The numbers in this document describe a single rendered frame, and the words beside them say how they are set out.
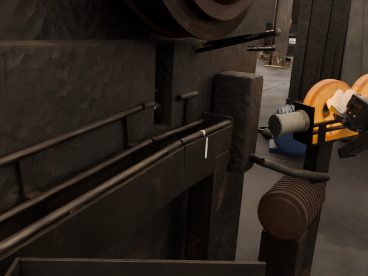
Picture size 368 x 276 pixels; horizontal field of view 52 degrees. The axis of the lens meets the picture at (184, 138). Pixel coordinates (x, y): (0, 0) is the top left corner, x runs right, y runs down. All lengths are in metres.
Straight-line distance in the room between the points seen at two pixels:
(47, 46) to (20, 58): 0.04
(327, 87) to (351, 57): 2.35
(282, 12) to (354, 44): 6.28
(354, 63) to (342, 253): 1.94
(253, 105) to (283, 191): 0.22
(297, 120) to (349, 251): 0.96
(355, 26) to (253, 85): 2.58
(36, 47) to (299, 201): 0.67
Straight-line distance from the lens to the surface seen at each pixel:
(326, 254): 1.78
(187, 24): 0.61
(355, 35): 3.41
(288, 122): 1.00
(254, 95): 0.89
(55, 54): 0.55
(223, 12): 0.68
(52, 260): 0.33
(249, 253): 1.68
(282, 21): 9.58
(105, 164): 0.60
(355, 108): 1.00
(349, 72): 3.42
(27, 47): 0.52
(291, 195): 0.94
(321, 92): 1.05
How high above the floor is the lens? 0.91
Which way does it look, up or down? 17 degrees down
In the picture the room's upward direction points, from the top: 3 degrees clockwise
